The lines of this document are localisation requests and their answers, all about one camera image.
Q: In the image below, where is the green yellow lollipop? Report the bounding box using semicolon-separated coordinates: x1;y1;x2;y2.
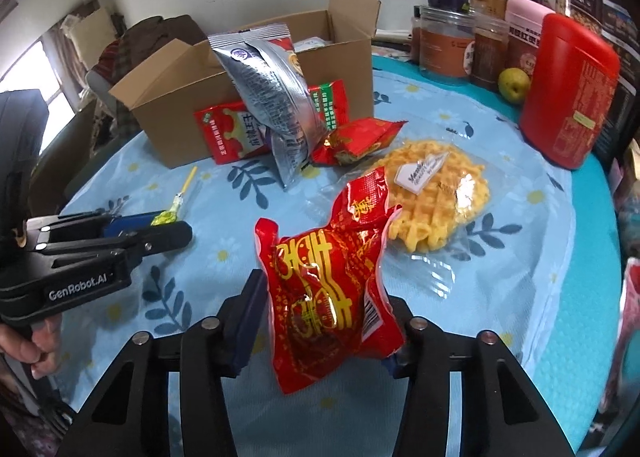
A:
151;166;198;226

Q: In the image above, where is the person's left hand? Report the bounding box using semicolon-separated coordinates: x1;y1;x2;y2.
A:
0;314;63;380

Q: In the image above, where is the pink lidded canister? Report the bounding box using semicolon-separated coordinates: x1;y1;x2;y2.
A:
506;0;553;77

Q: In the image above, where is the red yellow candy bag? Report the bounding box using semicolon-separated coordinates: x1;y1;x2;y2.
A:
254;168;405;394

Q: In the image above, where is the brown jacket on chair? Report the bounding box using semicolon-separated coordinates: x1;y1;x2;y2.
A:
86;14;208;139

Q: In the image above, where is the white patterned snack bag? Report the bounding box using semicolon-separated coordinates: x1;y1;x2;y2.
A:
293;37;332;53

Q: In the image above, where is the red plastic canister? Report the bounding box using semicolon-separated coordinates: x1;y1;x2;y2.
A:
520;13;620;170

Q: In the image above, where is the open cardboard box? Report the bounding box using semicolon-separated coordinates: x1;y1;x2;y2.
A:
111;0;381;181

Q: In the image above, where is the small red snack packet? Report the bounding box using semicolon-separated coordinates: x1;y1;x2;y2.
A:
311;117;407;166

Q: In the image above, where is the orange powder clear jar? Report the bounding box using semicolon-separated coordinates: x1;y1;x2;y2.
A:
420;6;475;82

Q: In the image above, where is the silver foil snack bag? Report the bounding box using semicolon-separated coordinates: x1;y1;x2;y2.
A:
208;23;328;188

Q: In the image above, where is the packaged yellow waffle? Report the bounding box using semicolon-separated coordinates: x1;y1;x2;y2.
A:
304;136;522;298

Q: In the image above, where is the blue floral tablecloth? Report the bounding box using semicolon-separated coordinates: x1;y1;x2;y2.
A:
56;69;620;456

